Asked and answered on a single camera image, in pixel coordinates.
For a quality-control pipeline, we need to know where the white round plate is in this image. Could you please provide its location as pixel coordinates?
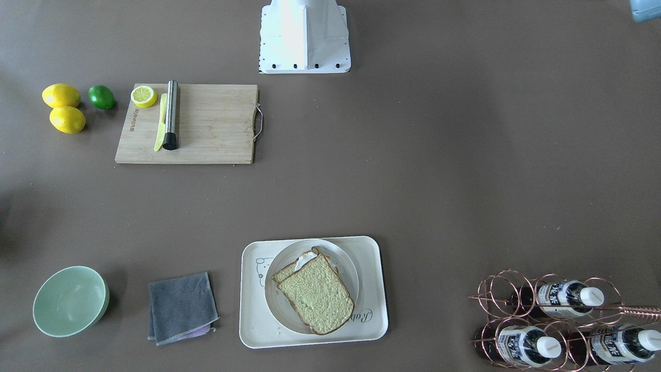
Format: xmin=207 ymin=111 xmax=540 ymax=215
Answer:
xmin=264 ymin=239 xmax=359 ymax=335

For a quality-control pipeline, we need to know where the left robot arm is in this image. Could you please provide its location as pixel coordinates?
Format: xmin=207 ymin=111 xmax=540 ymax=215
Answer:
xmin=629 ymin=0 xmax=660 ymax=23

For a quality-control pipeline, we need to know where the cream rabbit serving tray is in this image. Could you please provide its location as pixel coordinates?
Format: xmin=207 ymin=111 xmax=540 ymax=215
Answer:
xmin=239 ymin=236 xmax=389 ymax=349

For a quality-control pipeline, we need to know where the fake fried egg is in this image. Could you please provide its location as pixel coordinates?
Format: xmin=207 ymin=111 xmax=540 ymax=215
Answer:
xmin=294 ymin=251 xmax=319 ymax=272

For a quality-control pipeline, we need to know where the bamboo cutting board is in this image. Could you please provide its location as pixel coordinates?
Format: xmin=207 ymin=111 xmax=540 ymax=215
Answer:
xmin=115 ymin=83 xmax=261 ymax=164

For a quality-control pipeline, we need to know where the steel muddler black tip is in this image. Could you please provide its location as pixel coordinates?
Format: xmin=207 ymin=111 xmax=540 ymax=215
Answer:
xmin=162 ymin=80 xmax=179 ymax=150

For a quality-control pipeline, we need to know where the yellow plastic knife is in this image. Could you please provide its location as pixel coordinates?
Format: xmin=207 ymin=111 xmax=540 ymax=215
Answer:
xmin=153 ymin=93 xmax=168 ymax=151

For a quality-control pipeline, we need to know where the grey folded cloth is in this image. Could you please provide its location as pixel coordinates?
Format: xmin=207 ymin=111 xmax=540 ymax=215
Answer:
xmin=147 ymin=271 xmax=219 ymax=346

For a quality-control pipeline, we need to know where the half lemon slice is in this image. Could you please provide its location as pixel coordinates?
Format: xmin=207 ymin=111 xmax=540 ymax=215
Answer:
xmin=131 ymin=85 xmax=158 ymax=108

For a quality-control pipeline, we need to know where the green lime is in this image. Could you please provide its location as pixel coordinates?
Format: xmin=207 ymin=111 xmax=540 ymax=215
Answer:
xmin=88 ymin=85 xmax=116 ymax=110

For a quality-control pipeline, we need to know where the tea bottle front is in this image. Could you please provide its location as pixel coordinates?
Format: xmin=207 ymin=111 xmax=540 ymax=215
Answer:
xmin=473 ymin=325 xmax=562 ymax=367

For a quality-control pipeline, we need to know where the tea bottle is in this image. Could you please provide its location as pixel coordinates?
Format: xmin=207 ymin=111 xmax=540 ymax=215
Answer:
xmin=568 ymin=323 xmax=660 ymax=366
xmin=506 ymin=280 xmax=605 ymax=321
xmin=473 ymin=325 xmax=562 ymax=367

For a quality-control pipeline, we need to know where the yellow lemon lower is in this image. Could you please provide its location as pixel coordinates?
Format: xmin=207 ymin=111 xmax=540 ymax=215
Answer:
xmin=49 ymin=106 xmax=86 ymax=134

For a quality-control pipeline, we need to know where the yellow lemon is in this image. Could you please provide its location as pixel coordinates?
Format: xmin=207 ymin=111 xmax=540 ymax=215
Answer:
xmin=41 ymin=83 xmax=81 ymax=108
xmin=49 ymin=106 xmax=86 ymax=134

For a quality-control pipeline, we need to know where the mint green bowl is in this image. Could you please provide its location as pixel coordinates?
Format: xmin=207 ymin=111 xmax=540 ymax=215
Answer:
xmin=33 ymin=266 xmax=109 ymax=337

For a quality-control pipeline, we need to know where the yellow lemon upper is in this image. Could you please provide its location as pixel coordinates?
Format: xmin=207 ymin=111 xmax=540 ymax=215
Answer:
xmin=41 ymin=83 xmax=81 ymax=108

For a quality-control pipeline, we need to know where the tea bottle back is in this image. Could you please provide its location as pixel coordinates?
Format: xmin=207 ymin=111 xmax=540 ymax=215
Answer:
xmin=568 ymin=323 xmax=660 ymax=366

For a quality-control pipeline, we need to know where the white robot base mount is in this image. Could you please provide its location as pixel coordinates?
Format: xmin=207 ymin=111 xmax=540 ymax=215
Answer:
xmin=258 ymin=1 xmax=352 ymax=74

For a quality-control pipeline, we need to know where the copper wire bottle rack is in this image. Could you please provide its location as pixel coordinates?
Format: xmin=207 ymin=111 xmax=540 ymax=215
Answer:
xmin=471 ymin=269 xmax=659 ymax=371

